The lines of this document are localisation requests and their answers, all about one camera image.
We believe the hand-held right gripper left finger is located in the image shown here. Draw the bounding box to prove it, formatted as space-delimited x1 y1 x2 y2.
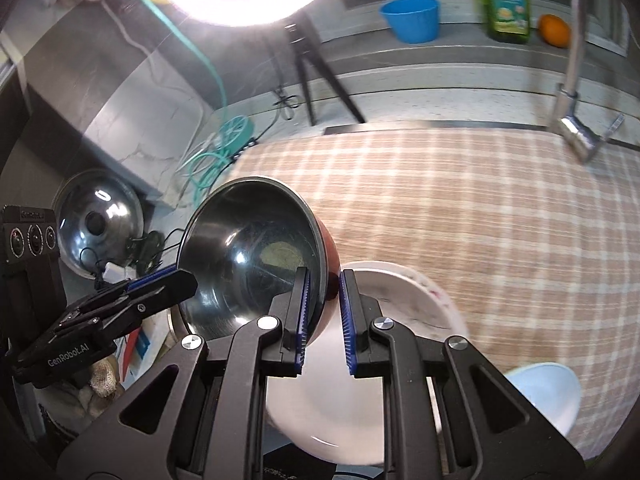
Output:
57 266 312 480

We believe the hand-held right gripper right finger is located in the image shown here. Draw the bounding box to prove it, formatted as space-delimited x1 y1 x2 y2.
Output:
338 268 586 480

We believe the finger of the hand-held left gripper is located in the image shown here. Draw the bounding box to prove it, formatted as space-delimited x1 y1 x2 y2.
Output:
97 269 199 333
95 266 183 306

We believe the pink floral deep plate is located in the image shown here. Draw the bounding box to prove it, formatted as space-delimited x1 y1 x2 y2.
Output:
265 260 472 467

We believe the stainless steel bowl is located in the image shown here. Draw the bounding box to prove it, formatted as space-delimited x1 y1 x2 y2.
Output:
177 175 342 349

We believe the person's left hand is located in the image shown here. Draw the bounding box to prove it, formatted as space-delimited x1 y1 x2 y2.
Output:
75 349 124 402

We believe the black clamp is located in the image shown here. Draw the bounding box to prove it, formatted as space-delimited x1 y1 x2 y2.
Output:
124 230 167 274

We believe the white carton blue label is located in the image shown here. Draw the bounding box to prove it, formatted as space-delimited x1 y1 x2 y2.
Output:
121 317 174 377

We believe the steel pot lid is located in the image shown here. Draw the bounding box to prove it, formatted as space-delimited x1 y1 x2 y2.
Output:
52 169 146 281

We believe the beige checked cloth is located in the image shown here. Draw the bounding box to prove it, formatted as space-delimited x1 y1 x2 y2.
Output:
220 126 640 462

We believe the black multi-port hub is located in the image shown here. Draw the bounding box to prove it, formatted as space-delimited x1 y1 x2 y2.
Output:
232 132 262 162

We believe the teal spoked round device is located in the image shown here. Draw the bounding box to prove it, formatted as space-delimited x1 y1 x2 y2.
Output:
217 114 255 154

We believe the small white bowl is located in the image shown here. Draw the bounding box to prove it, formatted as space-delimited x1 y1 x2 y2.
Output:
503 362 584 442

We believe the black tripod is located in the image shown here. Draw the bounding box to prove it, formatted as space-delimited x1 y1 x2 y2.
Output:
281 12 369 129

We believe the chrome faucet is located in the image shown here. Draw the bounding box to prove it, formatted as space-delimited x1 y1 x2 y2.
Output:
547 0 627 164

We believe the green dish soap bottle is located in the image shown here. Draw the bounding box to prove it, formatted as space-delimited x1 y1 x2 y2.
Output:
472 0 532 45

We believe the orange fruit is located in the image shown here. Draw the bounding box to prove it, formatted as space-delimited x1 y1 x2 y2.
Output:
537 13 572 49

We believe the teal cable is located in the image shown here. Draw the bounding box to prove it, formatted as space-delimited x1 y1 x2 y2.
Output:
119 0 252 202

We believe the thin black cable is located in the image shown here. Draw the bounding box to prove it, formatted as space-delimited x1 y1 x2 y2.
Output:
240 85 296 151

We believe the white cable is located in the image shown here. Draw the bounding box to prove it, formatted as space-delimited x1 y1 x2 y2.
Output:
97 0 213 161

